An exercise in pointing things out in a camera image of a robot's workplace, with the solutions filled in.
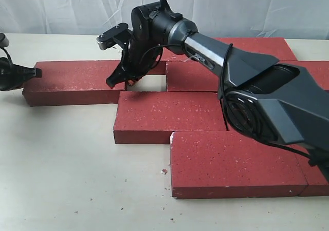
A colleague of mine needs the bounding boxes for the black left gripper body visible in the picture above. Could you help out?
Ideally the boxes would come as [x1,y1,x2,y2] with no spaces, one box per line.
[1,57,42,91]

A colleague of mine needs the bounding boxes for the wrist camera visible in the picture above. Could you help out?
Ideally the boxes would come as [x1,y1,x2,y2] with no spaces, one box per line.
[0,32,9,48]
[96,23,131,50]

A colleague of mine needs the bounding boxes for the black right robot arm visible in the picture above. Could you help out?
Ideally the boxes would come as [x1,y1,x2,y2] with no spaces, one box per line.
[97,0,328,178]

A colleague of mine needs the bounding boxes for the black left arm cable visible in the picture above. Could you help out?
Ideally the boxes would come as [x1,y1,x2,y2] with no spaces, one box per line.
[1,46,13,67]

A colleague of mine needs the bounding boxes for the red brick being placed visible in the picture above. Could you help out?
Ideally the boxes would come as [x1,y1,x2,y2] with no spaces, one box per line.
[166,61,219,92]

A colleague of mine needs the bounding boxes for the red brick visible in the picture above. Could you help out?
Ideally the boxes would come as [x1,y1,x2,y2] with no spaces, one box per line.
[287,61,329,92]
[113,91,226,144]
[22,60,127,106]
[170,131,308,199]
[215,37,297,61]
[148,48,189,75]
[296,155,328,197]

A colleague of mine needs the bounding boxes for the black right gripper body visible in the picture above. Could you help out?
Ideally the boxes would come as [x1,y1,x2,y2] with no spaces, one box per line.
[106,31,163,88]

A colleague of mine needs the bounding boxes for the white backdrop cloth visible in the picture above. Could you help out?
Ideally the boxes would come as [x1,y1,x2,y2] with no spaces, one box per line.
[1,0,328,40]

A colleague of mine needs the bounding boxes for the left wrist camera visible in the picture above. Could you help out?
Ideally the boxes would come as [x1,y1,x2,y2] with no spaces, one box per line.
[0,32,9,48]

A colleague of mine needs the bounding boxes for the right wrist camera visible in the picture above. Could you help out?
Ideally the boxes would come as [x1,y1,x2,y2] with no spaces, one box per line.
[96,23,131,50]

